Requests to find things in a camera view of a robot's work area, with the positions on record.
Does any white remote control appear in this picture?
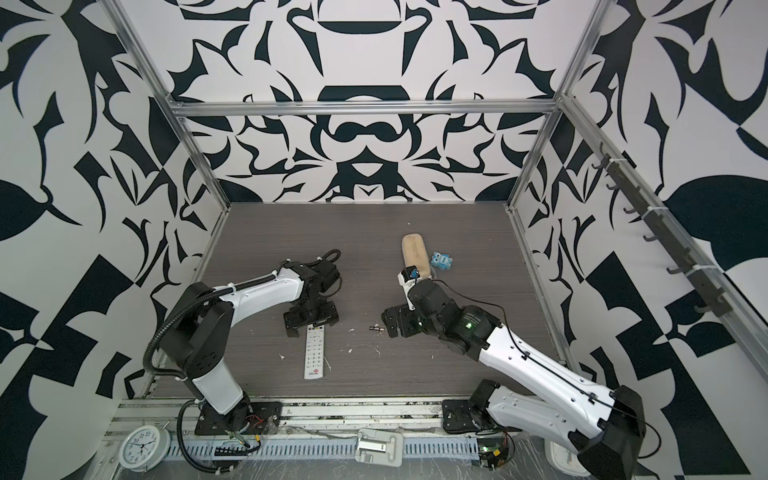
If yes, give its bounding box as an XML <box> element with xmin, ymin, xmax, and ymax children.
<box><xmin>303</xmin><ymin>326</ymin><xmax>325</xmax><ymax>380</ymax></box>

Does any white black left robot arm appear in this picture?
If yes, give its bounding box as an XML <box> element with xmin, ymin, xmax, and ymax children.
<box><xmin>142</xmin><ymin>250</ymin><xmax>341</xmax><ymax>436</ymax></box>

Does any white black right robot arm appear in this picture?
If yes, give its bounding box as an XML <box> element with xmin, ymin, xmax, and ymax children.
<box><xmin>381</xmin><ymin>279</ymin><xmax>647</xmax><ymax>479</ymax></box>

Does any blue toy figure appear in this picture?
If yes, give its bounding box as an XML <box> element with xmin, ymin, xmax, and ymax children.
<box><xmin>430</xmin><ymin>251</ymin><xmax>453</xmax><ymax>270</ymax></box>

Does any beige oblong sponge block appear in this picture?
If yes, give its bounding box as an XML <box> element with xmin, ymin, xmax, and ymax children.
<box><xmin>401</xmin><ymin>233</ymin><xmax>433</xmax><ymax>279</ymax></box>

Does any small circuit board green LED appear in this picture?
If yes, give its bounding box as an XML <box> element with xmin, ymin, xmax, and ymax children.
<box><xmin>478</xmin><ymin>437</ymin><xmax>515</xmax><ymax>470</ymax></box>

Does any square white clock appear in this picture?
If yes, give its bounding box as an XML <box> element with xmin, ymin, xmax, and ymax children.
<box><xmin>544</xmin><ymin>440</ymin><xmax>590</xmax><ymax>478</ymax></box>

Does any round white alarm clock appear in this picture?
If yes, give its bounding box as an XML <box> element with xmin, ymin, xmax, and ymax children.
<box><xmin>118</xmin><ymin>425</ymin><xmax>171</xmax><ymax>472</ymax></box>

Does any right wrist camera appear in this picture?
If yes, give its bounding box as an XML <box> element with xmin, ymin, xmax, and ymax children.
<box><xmin>398</xmin><ymin>266</ymin><xmax>420</xmax><ymax>288</ymax></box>

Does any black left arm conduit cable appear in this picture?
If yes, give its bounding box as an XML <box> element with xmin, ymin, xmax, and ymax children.
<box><xmin>142</xmin><ymin>272</ymin><xmax>277</xmax><ymax>475</ymax></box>

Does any white bracket plate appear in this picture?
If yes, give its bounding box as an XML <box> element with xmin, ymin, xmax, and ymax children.
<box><xmin>354</xmin><ymin>429</ymin><xmax>404</xmax><ymax>468</ymax></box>

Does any white slotted cable duct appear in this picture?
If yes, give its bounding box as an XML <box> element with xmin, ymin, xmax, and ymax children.
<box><xmin>185</xmin><ymin>437</ymin><xmax>480</xmax><ymax>462</ymax></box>

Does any black wall hook rail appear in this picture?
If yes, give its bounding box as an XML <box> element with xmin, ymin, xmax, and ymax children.
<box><xmin>593</xmin><ymin>144</ymin><xmax>734</xmax><ymax>317</ymax></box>

